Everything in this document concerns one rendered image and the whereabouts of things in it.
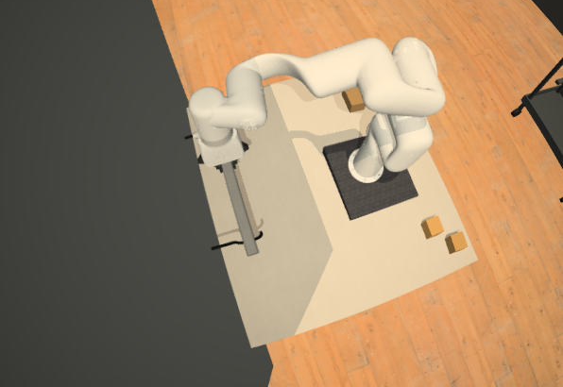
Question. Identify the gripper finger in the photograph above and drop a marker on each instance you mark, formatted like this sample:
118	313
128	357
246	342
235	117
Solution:
200	161
245	145

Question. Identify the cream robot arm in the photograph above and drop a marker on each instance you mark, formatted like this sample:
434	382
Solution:
368	64

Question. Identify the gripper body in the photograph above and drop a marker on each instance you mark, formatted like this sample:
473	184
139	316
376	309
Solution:
232	150

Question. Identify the orange cardboard box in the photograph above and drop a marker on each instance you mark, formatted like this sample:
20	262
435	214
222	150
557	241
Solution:
431	227
455	242

